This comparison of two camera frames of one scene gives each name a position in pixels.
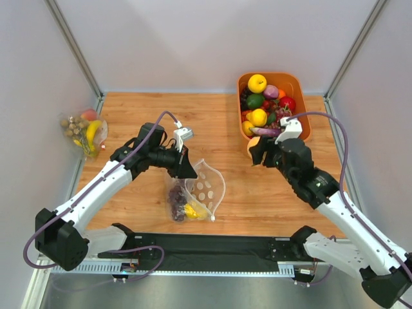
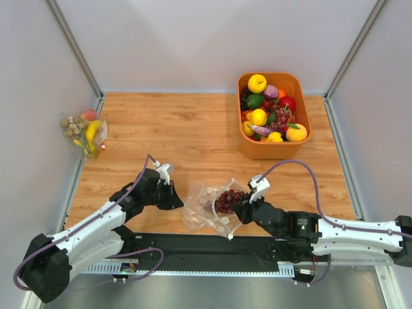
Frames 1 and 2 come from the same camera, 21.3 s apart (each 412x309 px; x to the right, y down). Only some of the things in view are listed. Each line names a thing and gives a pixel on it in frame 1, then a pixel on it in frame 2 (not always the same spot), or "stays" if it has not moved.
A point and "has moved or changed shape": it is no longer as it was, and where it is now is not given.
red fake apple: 288,102 stays
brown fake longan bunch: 74,126 stays
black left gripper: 179,161 → 170,196
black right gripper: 268,154 → 248,209
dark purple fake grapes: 177,199 → 224,203
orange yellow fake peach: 252,142 has moved or changed shape
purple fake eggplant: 276,132 stays
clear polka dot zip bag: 197,197 → 199,212
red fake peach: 89,114 stays
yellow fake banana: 91,132 stays
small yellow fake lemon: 194,210 has moved or changed shape
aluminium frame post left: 76,50 stays
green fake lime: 255,100 stays
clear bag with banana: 87,129 stays
